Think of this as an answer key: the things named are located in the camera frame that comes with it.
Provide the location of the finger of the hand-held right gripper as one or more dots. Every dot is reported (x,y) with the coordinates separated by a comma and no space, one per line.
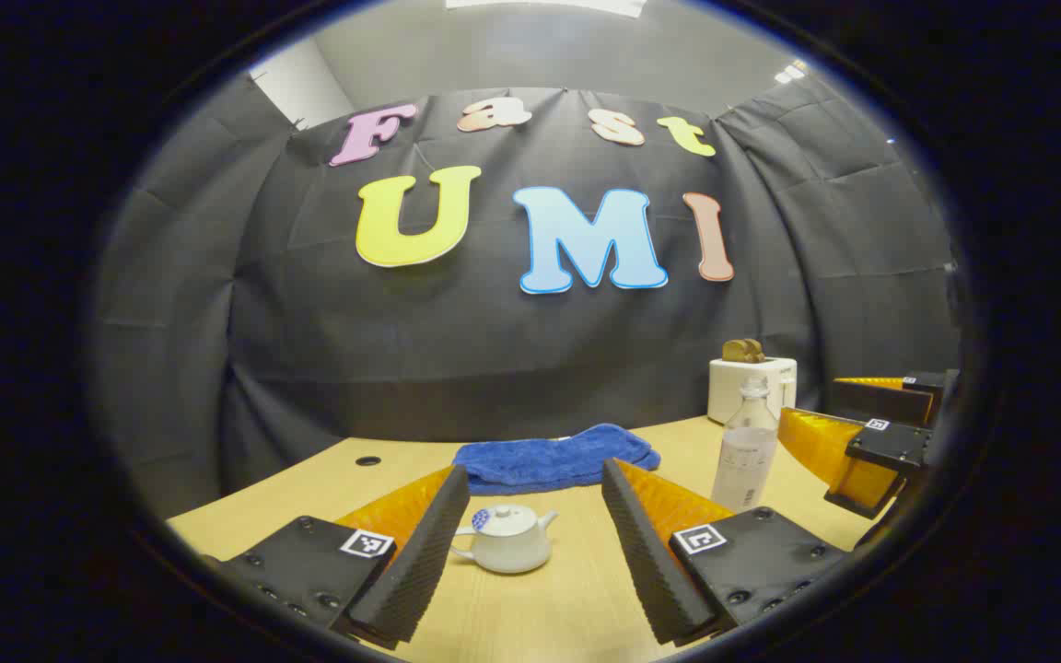
(880,403)
(890,447)

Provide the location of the white teacup lid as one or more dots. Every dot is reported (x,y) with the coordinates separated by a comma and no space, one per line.
(505,521)

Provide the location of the brown bread slice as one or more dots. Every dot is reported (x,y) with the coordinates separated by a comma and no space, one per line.
(742,351)

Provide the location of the blue towel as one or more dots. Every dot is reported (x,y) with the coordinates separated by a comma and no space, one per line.
(549,460)

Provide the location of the clear plastic water bottle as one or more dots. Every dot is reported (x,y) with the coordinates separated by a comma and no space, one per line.
(744,460)

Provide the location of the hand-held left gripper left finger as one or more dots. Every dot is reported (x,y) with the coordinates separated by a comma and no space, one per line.
(420,571)

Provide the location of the white ceramic teacup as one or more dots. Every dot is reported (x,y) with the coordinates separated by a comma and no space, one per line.
(507,555)

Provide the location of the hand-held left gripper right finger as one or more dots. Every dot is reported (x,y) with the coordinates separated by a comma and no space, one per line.
(646,562)

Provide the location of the black backdrop cloth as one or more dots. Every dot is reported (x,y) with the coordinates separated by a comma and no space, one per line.
(457,341)

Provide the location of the ceiling light panel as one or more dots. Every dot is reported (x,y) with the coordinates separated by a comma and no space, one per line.
(792,72)

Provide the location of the white toaster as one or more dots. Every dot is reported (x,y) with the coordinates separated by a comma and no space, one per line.
(733,387)

